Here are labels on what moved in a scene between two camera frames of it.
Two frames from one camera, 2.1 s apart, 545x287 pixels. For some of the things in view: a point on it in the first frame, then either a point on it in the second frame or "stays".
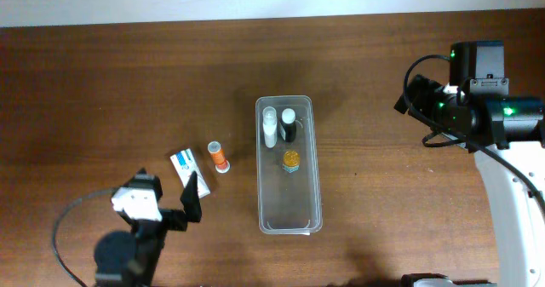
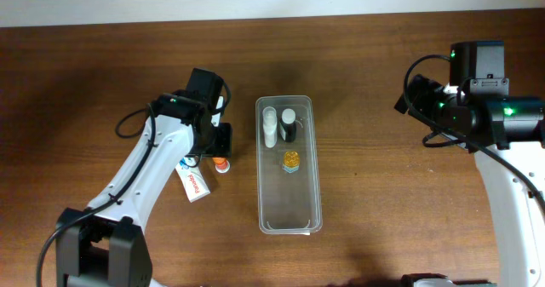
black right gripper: (430, 91) stays
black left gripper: (177, 218) -> (223, 145)
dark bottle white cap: (289, 124) stays
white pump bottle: (269, 125) stays
